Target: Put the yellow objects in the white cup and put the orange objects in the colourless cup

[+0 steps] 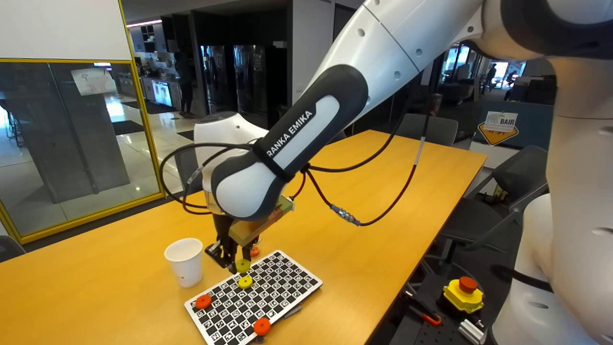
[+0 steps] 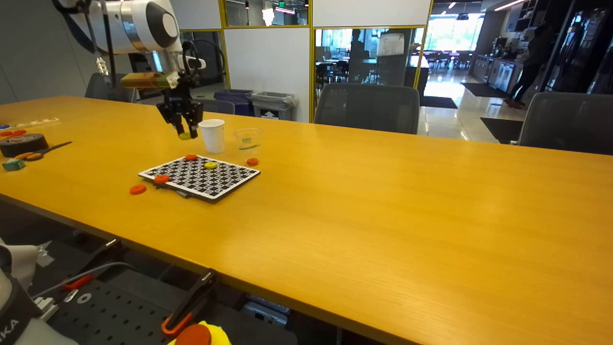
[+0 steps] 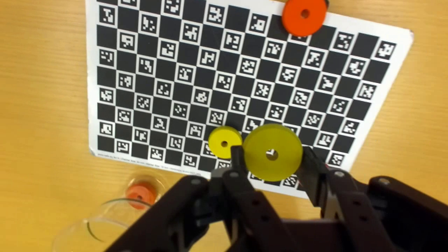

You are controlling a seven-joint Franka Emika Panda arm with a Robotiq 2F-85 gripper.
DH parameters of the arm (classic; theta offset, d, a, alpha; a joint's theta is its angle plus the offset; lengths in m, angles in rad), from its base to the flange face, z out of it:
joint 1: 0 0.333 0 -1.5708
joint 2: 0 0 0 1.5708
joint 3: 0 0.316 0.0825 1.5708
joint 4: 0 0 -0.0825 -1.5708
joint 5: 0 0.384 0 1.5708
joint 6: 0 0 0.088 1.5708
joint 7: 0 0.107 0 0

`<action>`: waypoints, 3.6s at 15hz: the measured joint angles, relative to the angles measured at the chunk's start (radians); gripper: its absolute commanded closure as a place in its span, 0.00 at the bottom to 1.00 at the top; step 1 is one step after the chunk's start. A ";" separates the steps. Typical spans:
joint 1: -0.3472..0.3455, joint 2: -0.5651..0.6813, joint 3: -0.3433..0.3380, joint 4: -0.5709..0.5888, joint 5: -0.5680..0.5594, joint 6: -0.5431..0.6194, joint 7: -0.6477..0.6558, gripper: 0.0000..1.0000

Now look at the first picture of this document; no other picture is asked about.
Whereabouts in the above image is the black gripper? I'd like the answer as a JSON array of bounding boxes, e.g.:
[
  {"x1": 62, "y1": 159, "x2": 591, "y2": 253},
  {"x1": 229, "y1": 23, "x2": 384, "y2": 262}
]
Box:
[{"x1": 204, "y1": 213, "x2": 261, "y2": 272}]

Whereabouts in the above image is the white paper cup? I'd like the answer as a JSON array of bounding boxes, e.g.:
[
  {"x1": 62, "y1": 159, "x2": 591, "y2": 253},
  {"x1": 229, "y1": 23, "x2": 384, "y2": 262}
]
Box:
[{"x1": 164, "y1": 236, "x2": 208, "y2": 289}]

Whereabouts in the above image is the black white checker marker board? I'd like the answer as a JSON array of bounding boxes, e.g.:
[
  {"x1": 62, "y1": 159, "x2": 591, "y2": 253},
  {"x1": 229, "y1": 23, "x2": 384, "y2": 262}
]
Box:
[{"x1": 183, "y1": 249, "x2": 325, "y2": 345}]

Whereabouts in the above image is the grey mesh office chair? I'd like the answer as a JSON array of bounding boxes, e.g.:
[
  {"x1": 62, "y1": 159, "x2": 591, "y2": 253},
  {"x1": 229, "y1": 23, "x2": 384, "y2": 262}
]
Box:
[
  {"x1": 397, "y1": 111, "x2": 464, "y2": 147},
  {"x1": 173, "y1": 130, "x2": 219, "y2": 195}
]

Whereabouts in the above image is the yellow red emergency stop button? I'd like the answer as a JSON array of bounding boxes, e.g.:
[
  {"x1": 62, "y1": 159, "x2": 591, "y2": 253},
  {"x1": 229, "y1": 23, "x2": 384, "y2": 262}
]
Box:
[{"x1": 443, "y1": 274, "x2": 487, "y2": 316}]

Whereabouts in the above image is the silver metal block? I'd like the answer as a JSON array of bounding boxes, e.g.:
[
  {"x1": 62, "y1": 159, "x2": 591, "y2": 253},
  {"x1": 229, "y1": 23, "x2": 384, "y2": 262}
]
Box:
[{"x1": 459, "y1": 316, "x2": 489, "y2": 345}]

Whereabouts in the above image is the white partition panel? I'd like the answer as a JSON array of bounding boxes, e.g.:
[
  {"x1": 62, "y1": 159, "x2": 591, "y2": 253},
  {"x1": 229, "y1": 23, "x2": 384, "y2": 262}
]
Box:
[{"x1": 0, "y1": 0, "x2": 135, "y2": 63}]

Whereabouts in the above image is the black office chair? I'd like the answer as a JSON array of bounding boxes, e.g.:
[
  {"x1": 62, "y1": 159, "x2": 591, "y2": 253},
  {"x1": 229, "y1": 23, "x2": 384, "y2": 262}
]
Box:
[{"x1": 440, "y1": 144, "x2": 556, "y2": 264}]

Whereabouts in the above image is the yellow diamond sign white label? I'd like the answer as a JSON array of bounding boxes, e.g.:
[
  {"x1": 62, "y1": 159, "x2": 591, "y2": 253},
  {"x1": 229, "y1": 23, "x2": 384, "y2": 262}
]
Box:
[{"x1": 476, "y1": 109, "x2": 522, "y2": 147}]

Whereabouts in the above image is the black looped cable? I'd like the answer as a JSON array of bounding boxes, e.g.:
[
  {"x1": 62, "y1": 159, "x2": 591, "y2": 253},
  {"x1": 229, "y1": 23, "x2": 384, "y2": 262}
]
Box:
[{"x1": 158, "y1": 140, "x2": 258, "y2": 216}]

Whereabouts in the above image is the black cable with connector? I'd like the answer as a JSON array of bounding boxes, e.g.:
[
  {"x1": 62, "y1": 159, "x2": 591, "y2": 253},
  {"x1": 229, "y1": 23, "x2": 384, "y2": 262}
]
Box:
[{"x1": 290, "y1": 94, "x2": 447, "y2": 230}]

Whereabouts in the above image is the glass pane yellow frame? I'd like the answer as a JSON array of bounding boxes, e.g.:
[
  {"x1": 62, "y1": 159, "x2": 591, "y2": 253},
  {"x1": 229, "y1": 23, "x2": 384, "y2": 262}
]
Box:
[{"x1": 0, "y1": 55, "x2": 168, "y2": 245}]

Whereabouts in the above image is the red handled black clamp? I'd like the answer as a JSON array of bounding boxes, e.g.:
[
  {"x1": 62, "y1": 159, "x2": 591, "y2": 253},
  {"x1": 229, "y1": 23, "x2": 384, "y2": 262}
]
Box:
[{"x1": 405, "y1": 289, "x2": 447, "y2": 330}]

